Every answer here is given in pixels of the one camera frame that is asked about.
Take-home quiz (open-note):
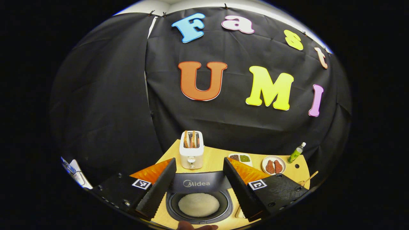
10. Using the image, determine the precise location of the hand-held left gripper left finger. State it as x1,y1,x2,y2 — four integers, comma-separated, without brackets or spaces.
89,158,177,221

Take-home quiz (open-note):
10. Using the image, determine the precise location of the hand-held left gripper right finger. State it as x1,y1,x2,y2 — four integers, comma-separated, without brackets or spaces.
223,157,310,222

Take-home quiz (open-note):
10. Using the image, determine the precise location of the dark grey rice cooker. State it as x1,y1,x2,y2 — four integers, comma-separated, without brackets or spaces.
165,171,234,225

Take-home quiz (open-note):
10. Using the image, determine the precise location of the wooden spoon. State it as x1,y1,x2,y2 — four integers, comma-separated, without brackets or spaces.
300,171,319,186

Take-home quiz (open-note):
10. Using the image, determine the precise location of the white divided dish of beans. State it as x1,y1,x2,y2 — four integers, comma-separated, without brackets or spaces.
228,153,253,167

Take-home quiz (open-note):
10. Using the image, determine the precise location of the white round plate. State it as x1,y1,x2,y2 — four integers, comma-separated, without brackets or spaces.
261,156,287,176

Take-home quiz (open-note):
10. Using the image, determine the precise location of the white toaster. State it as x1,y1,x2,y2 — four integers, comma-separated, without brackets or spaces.
179,130,205,170

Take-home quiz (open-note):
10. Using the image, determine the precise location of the green drink bottle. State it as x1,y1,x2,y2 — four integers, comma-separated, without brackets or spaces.
287,142,306,164

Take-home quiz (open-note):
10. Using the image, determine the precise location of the black backdrop cloth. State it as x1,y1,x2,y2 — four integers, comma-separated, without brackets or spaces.
51,6,352,187

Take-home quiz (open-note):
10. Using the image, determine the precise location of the white side desk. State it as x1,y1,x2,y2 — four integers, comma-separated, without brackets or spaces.
61,157,93,189

